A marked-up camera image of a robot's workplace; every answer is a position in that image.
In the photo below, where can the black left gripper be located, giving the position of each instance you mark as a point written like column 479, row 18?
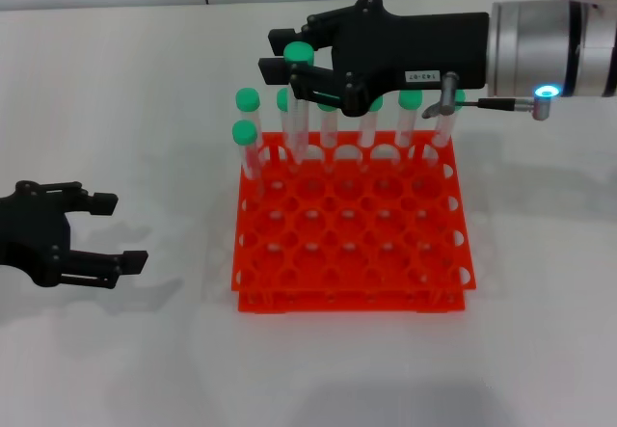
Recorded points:
column 34, row 234

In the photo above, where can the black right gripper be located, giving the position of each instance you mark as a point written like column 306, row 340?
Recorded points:
column 414, row 46

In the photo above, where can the green capped clear test tube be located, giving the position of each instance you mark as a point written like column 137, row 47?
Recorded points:
column 281, row 99
column 368, row 128
column 443, row 133
column 329, row 133
column 410, row 100
column 298, row 53
column 244, row 133
column 247, row 99

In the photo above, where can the orange plastic test tube rack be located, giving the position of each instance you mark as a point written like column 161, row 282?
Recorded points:
column 352, row 304

